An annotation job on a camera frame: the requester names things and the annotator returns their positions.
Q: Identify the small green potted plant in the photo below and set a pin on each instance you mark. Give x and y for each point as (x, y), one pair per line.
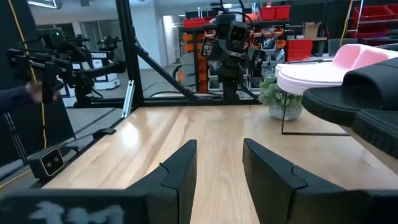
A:
(276, 93)

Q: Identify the cardboard box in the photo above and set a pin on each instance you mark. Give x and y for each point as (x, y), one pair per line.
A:
(311, 30)

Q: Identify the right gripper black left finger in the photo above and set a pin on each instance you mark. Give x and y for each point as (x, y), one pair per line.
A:
(177, 186)

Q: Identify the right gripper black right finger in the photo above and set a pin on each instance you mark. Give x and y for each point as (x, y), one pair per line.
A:
(273, 193)

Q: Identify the red storage rack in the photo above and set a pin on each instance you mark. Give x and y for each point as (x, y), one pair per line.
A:
(376, 18)

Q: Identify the grey chair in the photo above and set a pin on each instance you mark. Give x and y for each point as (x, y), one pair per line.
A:
(342, 46)

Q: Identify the pink foam slide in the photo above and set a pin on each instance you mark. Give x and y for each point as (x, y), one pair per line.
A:
(311, 84)
(345, 57)

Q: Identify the black aluminium table frame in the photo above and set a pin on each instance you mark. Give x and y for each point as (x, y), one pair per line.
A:
(130, 62)

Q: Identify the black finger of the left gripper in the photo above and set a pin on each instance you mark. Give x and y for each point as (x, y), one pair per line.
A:
(258, 59)
(209, 46)

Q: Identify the silver aluminium strut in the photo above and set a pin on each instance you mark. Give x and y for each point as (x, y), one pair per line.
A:
(128, 99)

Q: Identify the black robot camera head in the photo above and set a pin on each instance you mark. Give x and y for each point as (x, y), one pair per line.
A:
(267, 22)

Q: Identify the black table clamp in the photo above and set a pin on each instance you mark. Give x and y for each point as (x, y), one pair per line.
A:
(104, 133)

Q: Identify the person's forearm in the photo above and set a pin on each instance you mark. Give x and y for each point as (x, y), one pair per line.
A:
(14, 98)

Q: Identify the black ribbed slide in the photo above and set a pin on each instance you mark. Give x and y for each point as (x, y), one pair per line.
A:
(367, 87)
(379, 133)

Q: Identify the red storage bin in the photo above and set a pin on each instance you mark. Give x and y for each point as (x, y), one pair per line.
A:
(299, 49)
(275, 13)
(199, 22)

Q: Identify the black background robot arm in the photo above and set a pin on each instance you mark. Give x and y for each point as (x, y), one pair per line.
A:
(62, 59)

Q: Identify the orange storage bins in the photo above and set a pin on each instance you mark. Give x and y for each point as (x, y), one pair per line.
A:
(194, 62)

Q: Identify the black panel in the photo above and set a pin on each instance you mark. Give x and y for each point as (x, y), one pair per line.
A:
(28, 133)

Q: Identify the black table-level camera box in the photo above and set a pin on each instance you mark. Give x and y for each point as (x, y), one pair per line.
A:
(48, 161)

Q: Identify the person's hand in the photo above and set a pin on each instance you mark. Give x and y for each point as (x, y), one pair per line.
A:
(37, 90)

